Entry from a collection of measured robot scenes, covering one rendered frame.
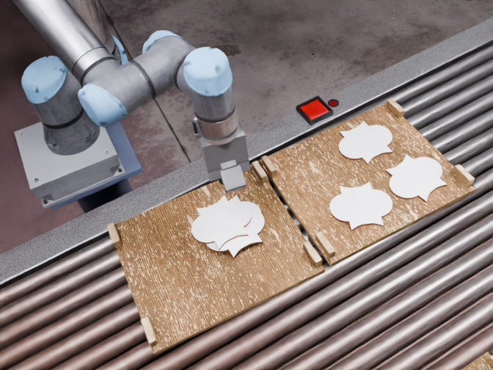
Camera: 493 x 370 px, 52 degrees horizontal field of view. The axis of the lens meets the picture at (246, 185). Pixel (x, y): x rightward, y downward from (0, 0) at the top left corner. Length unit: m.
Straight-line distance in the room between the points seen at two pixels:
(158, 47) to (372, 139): 0.67
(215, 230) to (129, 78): 0.45
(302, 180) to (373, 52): 1.93
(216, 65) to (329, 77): 2.15
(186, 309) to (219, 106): 0.48
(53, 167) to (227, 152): 0.62
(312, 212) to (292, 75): 1.81
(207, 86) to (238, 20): 2.59
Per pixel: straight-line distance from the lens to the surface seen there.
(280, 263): 1.17
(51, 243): 1.37
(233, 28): 3.36
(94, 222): 1.36
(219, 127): 0.91
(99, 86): 0.88
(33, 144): 1.54
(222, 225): 1.20
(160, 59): 0.91
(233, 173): 0.98
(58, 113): 1.39
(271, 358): 1.11
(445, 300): 1.19
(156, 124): 2.84
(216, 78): 0.84
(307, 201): 1.26
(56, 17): 0.97
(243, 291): 1.15
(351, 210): 1.24
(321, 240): 1.17
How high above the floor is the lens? 1.97
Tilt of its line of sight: 53 degrees down
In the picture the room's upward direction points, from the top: 9 degrees counter-clockwise
